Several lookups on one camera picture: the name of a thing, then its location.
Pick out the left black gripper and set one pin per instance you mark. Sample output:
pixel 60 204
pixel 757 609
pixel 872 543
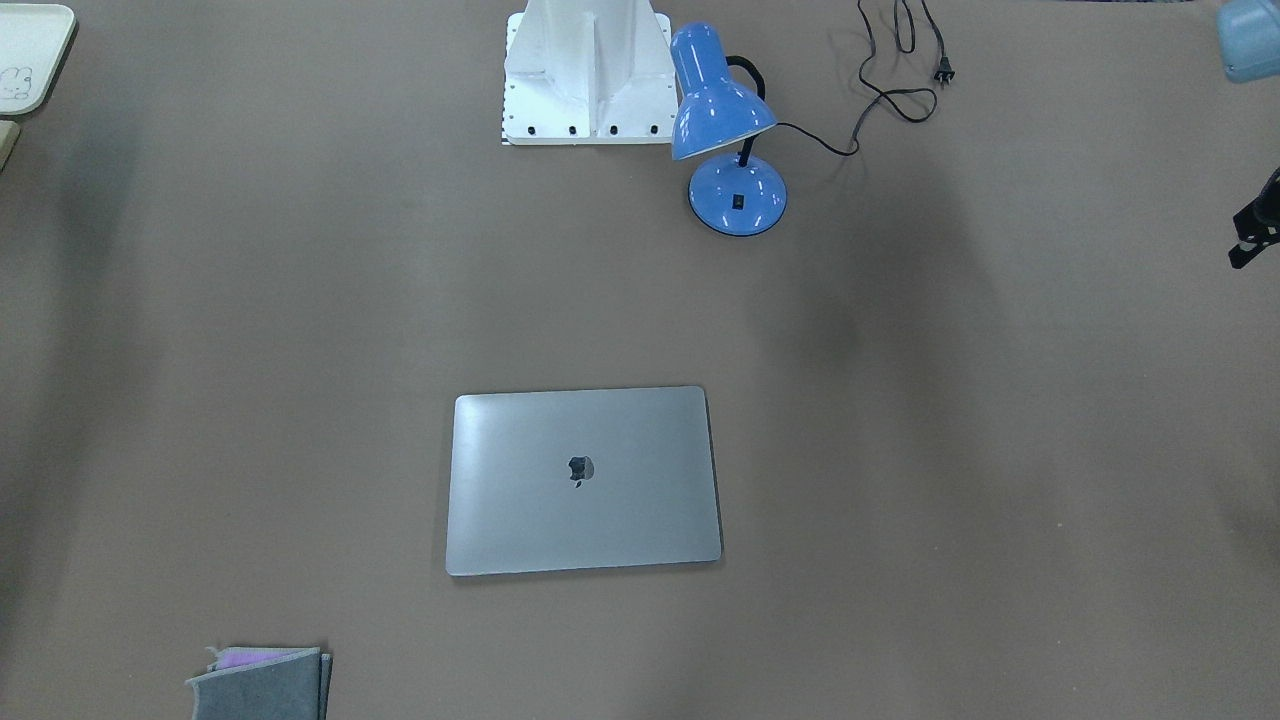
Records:
pixel 1262 226

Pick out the grey laptop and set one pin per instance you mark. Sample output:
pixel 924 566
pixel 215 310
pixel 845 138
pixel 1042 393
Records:
pixel 581 479

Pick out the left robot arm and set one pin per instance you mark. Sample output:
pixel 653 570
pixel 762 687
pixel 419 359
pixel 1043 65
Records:
pixel 1249 48

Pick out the blue desk lamp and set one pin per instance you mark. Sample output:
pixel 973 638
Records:
pixel 722 110

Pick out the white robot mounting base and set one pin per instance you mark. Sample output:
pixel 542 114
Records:
pixel 588 73

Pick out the folded grey cloth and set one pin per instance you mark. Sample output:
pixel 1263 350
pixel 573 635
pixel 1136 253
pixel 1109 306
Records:
pixel 263 683

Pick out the white plastic tray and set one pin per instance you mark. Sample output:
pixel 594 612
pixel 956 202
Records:
pixel 35 38

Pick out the wooden cutting board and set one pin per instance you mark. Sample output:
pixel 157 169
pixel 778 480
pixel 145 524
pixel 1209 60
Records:
pixel 9 134

